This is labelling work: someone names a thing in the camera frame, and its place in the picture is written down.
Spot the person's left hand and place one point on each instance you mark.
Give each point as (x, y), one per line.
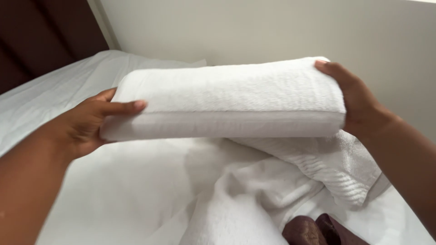
(83, 124)

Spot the person's right hand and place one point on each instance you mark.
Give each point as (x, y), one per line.
(357, 98)

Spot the white ribbed towel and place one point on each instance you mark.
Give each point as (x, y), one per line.
(327, 163)

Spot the dark brown headboard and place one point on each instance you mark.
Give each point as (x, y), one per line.
(41, 37)

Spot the person's maroon patterned clothing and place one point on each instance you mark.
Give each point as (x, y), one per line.
(320, 231)

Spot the crumpled white towel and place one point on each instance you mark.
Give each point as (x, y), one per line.
(252, 200)

